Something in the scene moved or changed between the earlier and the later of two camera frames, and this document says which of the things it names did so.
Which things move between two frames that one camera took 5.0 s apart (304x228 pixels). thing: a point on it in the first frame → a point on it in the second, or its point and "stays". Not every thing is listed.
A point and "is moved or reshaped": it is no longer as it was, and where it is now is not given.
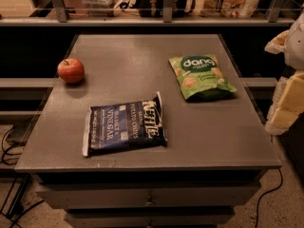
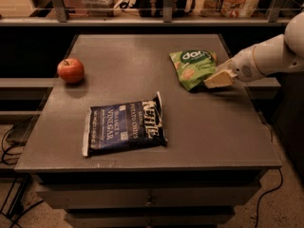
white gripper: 296,47 → 242,65
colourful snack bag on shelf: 237,1 stays
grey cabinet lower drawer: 148,218 stays
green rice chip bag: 199,77 is moved or reshaped
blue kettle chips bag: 128,125 stays
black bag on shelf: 151,1 stays
